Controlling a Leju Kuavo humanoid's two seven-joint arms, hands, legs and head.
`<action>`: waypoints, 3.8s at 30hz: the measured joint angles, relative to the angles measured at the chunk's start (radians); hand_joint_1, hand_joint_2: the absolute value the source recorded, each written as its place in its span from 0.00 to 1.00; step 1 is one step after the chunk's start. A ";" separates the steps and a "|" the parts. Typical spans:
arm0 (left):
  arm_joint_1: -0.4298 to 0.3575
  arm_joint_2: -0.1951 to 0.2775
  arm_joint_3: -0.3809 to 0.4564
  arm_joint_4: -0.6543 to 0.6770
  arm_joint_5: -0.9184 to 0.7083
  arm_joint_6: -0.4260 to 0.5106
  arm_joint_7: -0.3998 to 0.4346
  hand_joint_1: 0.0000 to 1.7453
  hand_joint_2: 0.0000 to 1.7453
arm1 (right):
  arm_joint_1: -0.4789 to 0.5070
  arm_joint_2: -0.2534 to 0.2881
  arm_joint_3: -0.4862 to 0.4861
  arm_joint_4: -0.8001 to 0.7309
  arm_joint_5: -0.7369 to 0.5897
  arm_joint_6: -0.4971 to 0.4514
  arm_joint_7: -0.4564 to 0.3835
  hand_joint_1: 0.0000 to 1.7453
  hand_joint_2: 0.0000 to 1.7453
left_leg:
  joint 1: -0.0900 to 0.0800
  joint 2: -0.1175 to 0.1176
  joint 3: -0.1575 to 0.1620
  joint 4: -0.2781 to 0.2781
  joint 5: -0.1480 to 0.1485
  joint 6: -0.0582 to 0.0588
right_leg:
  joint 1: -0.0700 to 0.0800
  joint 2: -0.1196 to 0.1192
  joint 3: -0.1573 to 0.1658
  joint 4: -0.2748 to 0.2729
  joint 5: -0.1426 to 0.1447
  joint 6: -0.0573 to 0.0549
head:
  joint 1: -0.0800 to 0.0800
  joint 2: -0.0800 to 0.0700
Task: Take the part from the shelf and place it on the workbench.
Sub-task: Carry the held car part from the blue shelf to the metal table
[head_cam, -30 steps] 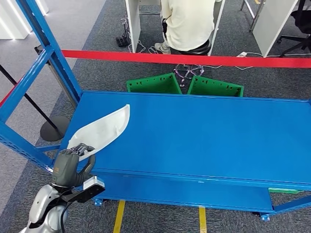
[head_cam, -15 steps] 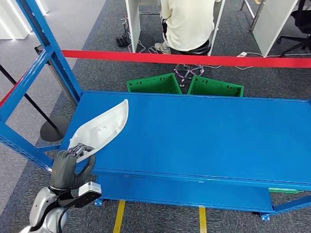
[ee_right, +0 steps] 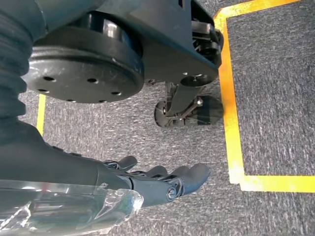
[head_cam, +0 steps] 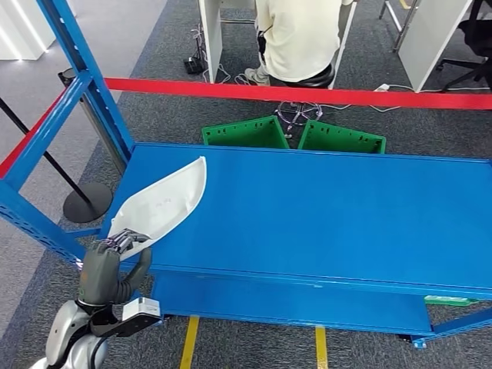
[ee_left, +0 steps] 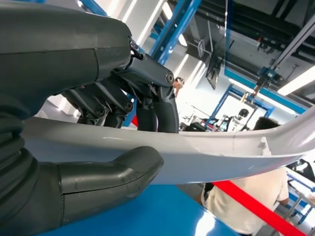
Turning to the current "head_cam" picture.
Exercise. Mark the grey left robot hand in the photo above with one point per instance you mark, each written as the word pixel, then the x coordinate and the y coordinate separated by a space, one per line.
pixel 98 275

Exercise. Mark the white curved plastic part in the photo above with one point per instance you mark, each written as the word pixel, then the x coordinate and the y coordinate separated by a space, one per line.
pixel 161 203

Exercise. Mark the blue metal shelf rack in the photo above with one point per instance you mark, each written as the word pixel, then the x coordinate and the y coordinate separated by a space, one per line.
pixel 307 214

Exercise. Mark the black shelf caster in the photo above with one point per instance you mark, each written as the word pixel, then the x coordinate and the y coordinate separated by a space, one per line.
pixel 404 337

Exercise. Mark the black barrier stanchion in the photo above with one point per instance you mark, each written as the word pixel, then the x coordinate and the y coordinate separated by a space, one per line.
pixel 88 203

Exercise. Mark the red barrier belt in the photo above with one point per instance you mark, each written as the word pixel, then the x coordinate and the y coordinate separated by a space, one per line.
pixel 269 94
pixel 19 150

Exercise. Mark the black power adapter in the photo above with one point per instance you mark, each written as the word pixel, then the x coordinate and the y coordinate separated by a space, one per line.
pixel 194 63

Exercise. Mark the white desk side panel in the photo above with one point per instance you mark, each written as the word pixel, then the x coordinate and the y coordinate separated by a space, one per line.
pixel 434 40
pixel 344 35
pixel 210 35

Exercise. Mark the black stool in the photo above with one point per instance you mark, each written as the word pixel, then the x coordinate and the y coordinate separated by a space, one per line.
pixel 319 79

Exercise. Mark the person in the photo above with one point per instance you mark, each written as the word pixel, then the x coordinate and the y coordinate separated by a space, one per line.
pixel 299 35

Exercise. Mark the white power strip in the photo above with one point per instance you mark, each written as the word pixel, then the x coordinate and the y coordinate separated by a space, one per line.
pixel 382 87

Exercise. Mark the grey metal desk leg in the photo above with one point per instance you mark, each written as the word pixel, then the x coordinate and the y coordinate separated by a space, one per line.
pixel 401 25

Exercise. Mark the black office chair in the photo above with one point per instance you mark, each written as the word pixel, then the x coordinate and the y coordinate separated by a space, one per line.
pixel 476 35

